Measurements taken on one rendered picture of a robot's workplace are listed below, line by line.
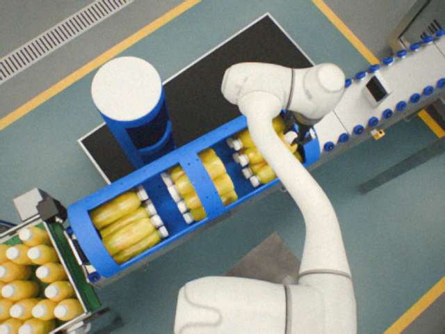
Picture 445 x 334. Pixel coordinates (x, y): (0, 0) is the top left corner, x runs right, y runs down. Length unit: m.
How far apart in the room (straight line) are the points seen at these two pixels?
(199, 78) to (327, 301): 2.12
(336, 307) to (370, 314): 2.00
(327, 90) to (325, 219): 0.31
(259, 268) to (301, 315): 0.85
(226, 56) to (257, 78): 1.80
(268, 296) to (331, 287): 0.12
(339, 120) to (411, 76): 0.40
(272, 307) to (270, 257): 0.86
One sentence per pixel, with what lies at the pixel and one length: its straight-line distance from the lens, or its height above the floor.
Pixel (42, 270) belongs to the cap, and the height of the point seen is 1.10.
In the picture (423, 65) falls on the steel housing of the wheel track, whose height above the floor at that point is 0.93.
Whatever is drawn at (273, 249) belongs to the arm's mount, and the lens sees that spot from 1.61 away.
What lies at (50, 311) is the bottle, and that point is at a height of 1.06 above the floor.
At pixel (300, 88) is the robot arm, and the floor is 1.68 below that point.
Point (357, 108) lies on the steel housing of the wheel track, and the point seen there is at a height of 0.93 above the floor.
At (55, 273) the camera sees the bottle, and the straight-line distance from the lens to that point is 1.62.
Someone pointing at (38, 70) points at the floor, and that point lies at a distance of 3.12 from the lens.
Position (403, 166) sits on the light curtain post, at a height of 0.62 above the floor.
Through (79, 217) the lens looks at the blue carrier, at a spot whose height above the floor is 1.22.
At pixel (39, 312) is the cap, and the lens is 1.59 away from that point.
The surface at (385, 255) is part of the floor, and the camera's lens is 2.82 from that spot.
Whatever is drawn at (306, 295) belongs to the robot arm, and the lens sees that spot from 0.78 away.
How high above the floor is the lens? 2.59
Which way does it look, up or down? 75 degrees down
